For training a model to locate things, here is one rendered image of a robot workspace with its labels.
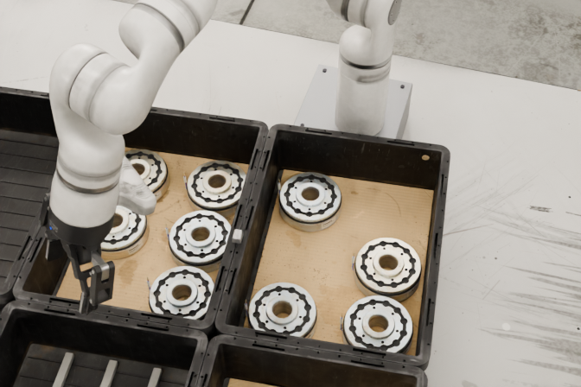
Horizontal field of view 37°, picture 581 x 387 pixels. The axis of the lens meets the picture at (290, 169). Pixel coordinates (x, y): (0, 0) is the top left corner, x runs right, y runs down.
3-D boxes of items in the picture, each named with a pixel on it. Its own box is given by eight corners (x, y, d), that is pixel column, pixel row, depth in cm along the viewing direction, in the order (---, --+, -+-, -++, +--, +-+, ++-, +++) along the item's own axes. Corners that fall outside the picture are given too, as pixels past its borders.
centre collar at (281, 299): (268, 295, 131) (267, 293, 130) (300, 298, 130) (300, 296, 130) (264, 324, 128) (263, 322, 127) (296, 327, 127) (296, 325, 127)
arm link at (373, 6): (411, -32, 138) (401, 49, 151) (358, -48, 141) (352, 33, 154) (388, 1, 133) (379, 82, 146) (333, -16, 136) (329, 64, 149)
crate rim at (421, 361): (271, 131, 146) (271, 122, 144) (450, 155, 142) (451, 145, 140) (213, 339, 121) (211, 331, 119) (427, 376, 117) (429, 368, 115)
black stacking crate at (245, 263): (273, 168, 153) (271, 124, 144) (441, 192, 149) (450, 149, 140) (220, 370, 129) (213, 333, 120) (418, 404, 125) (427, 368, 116)
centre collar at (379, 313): (362, 309, 129) (362, 307, 128) (395, 312, 129) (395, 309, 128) (360, 339, 126) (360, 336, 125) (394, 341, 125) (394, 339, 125)
